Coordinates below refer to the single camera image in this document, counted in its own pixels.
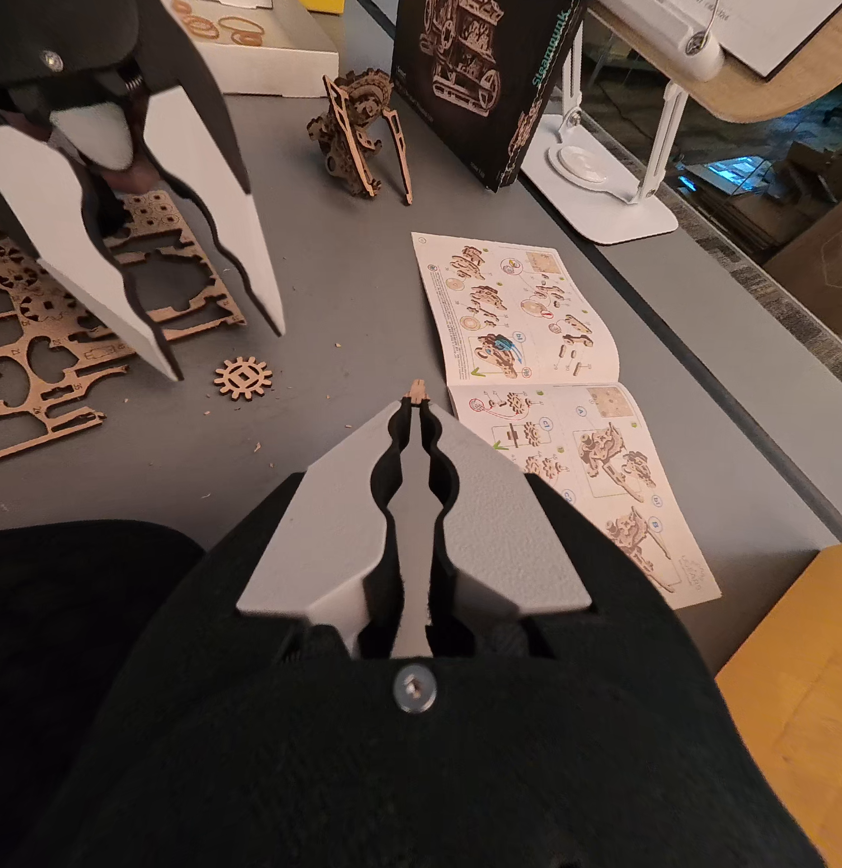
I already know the small wooden gear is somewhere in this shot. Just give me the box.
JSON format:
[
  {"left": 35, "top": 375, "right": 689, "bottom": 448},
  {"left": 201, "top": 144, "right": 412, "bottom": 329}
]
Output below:
[{"left": 213, "top": 356, "right": 274, "bottom": 401}]

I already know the white page clip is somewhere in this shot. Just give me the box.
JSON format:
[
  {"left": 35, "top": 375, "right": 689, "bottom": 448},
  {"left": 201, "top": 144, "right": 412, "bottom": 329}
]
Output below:
[{"left": 601, "top": 0, "right": 726, "bottom": 84}]

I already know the white tray box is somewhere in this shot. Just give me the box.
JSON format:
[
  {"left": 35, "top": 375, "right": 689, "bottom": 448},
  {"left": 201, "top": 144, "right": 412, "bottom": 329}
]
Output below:
[{"left": 160, "top": 0, "right": 341, "bottom": 98}]

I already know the pile of cardboard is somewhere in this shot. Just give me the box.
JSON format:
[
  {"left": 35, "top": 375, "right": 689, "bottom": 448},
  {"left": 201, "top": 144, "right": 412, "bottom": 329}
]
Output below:
[{"left": 677, "top": 139, "right": 842, "bottom": 228}]

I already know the curved wooden book board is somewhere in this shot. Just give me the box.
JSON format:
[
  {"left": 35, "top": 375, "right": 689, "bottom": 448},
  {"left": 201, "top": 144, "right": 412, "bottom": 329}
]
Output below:
[{"left": 587, "top": 0, "right": 842, "bottom": 125}]

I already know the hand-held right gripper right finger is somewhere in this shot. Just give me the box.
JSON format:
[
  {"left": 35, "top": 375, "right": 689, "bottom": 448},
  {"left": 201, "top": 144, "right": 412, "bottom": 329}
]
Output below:
[{"left": 420, "top": 400, "right": 593, "bottom": 619}]

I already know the white metal stand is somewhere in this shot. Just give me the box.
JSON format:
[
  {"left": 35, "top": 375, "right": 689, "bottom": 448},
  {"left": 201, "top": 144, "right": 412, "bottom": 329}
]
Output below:
[{"left": 519, "top": 20, "right": 691, "bottom": 247}]

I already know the open white book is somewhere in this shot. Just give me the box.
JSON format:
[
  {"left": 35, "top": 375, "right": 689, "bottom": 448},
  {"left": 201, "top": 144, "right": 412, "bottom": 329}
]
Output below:
[{"left": 705, "top": 0, "right": 842, "bottom": 80}]

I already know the flat cardboard box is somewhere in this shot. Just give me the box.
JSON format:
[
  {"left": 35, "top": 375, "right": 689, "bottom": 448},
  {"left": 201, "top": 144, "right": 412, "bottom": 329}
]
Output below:
[{"left": 762, "top": 195, "right": 842, "bottom": 344}]

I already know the partly built wooden model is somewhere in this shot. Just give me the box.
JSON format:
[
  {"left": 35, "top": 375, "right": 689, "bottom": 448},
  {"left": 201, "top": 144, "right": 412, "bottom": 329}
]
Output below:
[{"left": 307, "top": 66, "right": 416, "bottom": 206}]

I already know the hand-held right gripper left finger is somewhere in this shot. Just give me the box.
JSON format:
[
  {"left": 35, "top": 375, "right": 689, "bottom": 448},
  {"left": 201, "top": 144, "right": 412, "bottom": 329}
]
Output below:
[{"left": 237, "top": 399, "right": 406, "bottom": 623}]

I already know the paper instruction booklet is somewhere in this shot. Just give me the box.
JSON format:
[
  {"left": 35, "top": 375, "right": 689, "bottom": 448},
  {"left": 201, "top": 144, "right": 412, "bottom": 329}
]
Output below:
[{"left": 410, "top": 231, "right": 724, "bottom": 612}]

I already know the yellow cardboard box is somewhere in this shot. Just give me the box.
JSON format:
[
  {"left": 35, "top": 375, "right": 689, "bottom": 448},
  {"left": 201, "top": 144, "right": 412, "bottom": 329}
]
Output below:
[{"left": 715, "top": 541, "right": 842, "bottom": 868}]

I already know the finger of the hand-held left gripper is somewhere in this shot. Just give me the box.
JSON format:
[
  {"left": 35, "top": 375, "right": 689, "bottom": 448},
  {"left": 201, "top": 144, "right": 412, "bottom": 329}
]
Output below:
[
  {"left": 131, "top": 0, "right": 288, "bottom": 338},
  {"left": 0, "top": 124, "right": 186, "bottom": 382}
]

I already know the black model kit box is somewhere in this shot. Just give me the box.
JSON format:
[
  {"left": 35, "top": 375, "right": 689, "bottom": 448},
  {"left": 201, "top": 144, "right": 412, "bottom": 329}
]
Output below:
[{"left": 391, "top": 0, "right": 587, "bottom": 193}]

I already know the dark cloth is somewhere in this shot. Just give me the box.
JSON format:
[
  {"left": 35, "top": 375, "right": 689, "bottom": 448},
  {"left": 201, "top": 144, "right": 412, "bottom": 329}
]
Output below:
[{"left": 0, "top": 520, "right": 207, "bottom": 868}]

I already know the laser-cut wooden part sheet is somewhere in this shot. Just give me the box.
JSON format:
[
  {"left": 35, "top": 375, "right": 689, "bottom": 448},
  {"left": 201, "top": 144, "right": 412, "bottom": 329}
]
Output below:
[{"left": 0, "top": 190, "right": 247, "bottom": 466}]

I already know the person's left hand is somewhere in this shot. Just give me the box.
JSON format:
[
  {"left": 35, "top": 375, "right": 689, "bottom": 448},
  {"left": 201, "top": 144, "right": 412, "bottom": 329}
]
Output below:
[{"left": 101, "top": 160, "right": 162, "bottom": 194}]

